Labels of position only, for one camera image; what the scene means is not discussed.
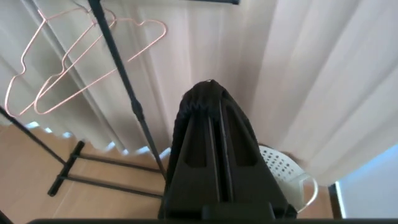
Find pink clothes hanger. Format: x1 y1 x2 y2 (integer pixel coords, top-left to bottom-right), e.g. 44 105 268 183
32 9 168 116
4 6 118 118

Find black clothes rack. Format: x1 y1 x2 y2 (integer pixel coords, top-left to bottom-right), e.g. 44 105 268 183
0 0 241 224

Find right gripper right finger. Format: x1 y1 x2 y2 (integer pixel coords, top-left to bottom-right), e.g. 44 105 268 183
220 102 289 218

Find black drawstring shorts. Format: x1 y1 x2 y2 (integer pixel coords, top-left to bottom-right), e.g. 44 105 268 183
157 79 262 218

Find beige curtain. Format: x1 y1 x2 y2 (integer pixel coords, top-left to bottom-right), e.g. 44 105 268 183
0 0 398 187

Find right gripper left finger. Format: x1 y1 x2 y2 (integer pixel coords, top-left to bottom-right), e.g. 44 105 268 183
164 113 221 218

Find white laundry basket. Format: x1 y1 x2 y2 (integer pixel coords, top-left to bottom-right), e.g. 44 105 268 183
257 144 320 214

